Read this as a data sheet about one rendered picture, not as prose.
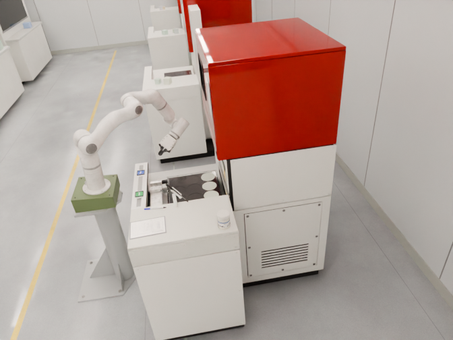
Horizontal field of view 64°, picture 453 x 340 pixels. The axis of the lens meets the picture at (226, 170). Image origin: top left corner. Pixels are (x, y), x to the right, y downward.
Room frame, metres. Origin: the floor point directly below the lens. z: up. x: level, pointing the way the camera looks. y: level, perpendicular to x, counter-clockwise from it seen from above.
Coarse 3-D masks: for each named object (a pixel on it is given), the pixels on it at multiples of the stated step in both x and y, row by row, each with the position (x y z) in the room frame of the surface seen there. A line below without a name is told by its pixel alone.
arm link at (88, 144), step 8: (128, 96) 2.35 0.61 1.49; (128, 104) 2.26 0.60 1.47; (136, 104) 2.25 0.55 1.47; (112, 112) 2.25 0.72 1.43; (120, 112) 2.23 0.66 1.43; (128, 112) 2.22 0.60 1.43; (136, 112) 2.23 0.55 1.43; (104, 120) 2.20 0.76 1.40; (112, 120) 2.20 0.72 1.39; (120, 120) 2.22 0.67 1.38; (128, 120) 2.25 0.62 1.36; (96, 128) 2.15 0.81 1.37; (104, 128) 2.16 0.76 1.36; (112, 128) 2.19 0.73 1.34; (88, 136) 2.09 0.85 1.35; (96, 136) 2.10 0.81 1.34; (104, 136) 2.15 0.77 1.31; (80, 144) 2.05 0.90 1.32; (88, 144) 2.04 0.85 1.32; (96, 144) 2.08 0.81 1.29; (88, 152) 2.03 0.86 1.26
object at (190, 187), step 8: (184, 176) 2.21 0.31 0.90; (192, 176) 2.20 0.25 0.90; (200, 176) 2.19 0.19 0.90; (176, 184) 2.12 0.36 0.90; (184, 184) 2.11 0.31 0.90; (192, 184) 2.10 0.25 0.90; (200, 184) 2.09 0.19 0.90; (216, 184) 2.07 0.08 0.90; (184, 192) 2.01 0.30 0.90; (192, 192) 2.01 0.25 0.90; (200, 192) 2.00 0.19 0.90; (184, 200) 1.92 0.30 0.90
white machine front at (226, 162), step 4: (224, 160) 1.93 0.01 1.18; (228, 160) 1.87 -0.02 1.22; (224, 164) 1.95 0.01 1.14; (228, 164) 1.87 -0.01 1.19; (224, 168) 1.95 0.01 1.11; (228, 168) 1.87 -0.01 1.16; (224, 172) 1.99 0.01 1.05; (228, 172) 1.87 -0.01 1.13; (228, 176) 1.86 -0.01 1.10; (228, 180) 1.87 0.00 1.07; (228, 184) 1.86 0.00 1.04; (228, 188) 1.88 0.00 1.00; (232, 188) 1.87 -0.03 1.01; (232, 192) 1.87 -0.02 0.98; (232, 196) 1.87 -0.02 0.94; (232, 200) 1.87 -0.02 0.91; (232, 204) 1.87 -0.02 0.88
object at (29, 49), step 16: (0, 0) 7.82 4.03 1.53; (16, 0) 8.64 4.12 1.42; (0, 16) 7.55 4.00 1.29; (16, 16) 8.32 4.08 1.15; (0, 32) 7.28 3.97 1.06; (16, 32) 7.99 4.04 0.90; (32, 32) 8.30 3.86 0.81; (16, 48) 7.38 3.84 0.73; (32, 48) 7.99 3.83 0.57; (48, 48) 8.95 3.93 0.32; (16, 64) 7.37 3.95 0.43; (32, 64) 7.67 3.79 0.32
